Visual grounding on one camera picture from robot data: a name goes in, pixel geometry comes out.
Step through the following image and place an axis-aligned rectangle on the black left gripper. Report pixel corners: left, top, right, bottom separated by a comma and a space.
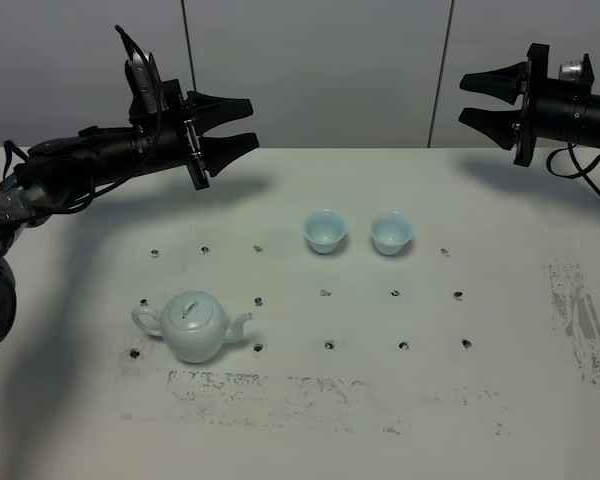
156, 80, 259, 190

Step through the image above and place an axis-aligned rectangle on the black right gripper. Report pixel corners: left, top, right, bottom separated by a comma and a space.
459, 43, 593, 167

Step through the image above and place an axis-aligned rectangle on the pale blue porcelain teapot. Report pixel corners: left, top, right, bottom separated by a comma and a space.
131, 291, 253, 364

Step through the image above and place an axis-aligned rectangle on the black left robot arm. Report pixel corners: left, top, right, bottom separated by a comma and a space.
0, 80, 259, 342

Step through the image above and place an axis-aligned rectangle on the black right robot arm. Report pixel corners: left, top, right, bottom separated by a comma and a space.
459, 43, 600, 167

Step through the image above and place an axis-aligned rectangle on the left pale blue teacup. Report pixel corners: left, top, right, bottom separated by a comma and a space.
304, 209, 348, 254

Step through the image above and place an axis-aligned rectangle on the pale blue teacup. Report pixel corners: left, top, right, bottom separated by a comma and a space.
370, 211, 414, 257
304, 209, 348, 254

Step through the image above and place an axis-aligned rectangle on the right pale blue teacup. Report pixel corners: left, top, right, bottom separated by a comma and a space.
370, 211, 414, 257

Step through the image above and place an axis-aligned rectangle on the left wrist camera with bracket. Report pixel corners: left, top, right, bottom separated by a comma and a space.
125, 51, 167, 124

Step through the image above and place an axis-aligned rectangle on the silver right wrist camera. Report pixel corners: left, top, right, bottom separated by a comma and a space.
558, 54, 594, 85

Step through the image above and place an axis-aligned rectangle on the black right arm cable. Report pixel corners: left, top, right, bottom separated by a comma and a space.
546, 142, 600, 480

